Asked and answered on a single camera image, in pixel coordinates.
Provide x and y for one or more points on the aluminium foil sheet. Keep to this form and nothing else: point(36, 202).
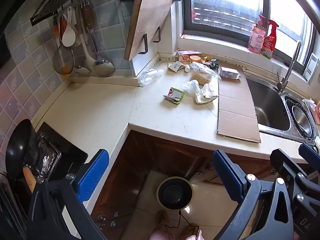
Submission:
point(47, 152)

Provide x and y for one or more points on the steel ladle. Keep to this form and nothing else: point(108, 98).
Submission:
point(103, 66)

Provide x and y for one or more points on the pink detergent bottle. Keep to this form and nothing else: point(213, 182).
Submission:
point(257, 38)

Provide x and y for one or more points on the dark framed window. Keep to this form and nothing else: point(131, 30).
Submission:
point(225, 2)

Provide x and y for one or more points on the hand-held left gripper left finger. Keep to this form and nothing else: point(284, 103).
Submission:
point(93, 170)

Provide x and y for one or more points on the clear plastic bottle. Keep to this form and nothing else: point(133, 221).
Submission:
point(151, 76)

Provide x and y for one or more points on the pink milk carton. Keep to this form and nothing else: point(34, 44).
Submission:
point(188, 55)

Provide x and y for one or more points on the clear plastic bag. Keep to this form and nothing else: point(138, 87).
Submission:
point(311, 105)

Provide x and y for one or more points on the stainless steel sink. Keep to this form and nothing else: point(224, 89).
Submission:
point(272, 107)

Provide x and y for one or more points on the red spray bottle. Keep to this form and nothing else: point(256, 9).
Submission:
point(270, 42)

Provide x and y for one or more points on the green and white packet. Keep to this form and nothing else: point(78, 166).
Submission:
point(173, 95)

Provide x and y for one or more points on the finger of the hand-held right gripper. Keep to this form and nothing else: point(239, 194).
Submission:
point(308, 151)
point(282, 158)

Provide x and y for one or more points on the black wall utensil rack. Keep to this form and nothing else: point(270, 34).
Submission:
point(57, 2)

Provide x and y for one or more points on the white slotted spoon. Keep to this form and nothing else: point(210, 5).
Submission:
point(81, 70)

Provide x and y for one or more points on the small white bottle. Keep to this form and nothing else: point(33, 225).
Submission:
point(187, 68)

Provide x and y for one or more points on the steel faucet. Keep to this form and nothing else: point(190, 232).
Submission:
point(290, 67)

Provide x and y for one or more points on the metal mesh strainer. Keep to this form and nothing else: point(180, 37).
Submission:
point(63, 62)

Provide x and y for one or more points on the white wall outlet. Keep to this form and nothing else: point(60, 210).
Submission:
point(311, 67)

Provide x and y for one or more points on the black metal bracket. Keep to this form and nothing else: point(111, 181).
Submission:
point(158, 35)
point(144, 45)

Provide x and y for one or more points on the wooden cutting board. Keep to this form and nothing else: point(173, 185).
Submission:
point(147, 25)

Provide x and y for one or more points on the white plastic bag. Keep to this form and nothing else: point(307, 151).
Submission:
point(191, 86)

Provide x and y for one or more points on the beige rimmed trash bin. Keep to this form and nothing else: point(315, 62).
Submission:
point(175, 192)

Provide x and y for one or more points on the white sachet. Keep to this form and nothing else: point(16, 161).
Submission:
point(175, 66)

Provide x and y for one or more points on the orange peeler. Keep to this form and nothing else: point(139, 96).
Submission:
point(55, 27)

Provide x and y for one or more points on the pink quilted trousers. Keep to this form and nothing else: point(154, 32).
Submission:
point(160, 233)

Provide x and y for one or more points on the yellow knitted slipper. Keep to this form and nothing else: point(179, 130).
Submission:
point(192, 228)

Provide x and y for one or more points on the black gas stove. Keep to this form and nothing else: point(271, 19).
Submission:
point(72, 155)

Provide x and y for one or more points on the white rice paddle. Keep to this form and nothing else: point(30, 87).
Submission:
point(68, 35)

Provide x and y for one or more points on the brown cardboard sheet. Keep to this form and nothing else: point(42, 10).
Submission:
point(236, 105)

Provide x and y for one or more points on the white and purple box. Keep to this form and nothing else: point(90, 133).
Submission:
point(229, 73)

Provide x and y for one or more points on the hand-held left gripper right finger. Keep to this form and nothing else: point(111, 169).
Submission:
point(227, 172)

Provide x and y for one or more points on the green and black carton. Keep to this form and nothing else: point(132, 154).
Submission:
point(214, 63)

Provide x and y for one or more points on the steel drain basket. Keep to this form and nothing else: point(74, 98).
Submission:
point(301, 118)

